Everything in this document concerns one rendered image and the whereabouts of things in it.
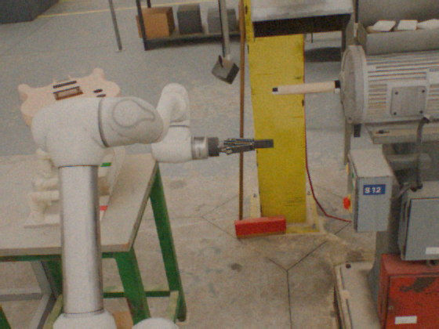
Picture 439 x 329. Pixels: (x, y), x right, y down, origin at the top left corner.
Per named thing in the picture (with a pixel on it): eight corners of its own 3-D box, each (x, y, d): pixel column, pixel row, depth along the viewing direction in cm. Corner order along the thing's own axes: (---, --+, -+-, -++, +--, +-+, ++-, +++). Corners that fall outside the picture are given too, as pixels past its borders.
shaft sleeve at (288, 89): (334, 92, 162) (332, 89, 165) (334, 83, 161) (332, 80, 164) (278, 96, 164) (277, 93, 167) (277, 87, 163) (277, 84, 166)
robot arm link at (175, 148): (190, 160, 178) (189, 124, 180) (148, 163, 180) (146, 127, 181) (195, 164, 189) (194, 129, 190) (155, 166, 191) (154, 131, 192)
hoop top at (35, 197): (88, 194, 166) (85, 186, 164) (85, 199, 163) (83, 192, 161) (30, 198, 167) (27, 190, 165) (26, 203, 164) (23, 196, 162)
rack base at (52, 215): (110, 197, 179) (110, 194, 178) (103, 222, 166) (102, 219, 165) (37, 203, 181) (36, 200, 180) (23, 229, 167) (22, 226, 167)
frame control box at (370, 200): (415, 204, 168) (423, 136, 155) (435, 245, 150) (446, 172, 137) (342, 207, 171) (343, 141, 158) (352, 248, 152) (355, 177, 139)
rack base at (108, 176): (119, 173, 193) (114, 153, 188) (111, 197, 179) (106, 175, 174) (51, 179, 194) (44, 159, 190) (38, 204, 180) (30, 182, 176)
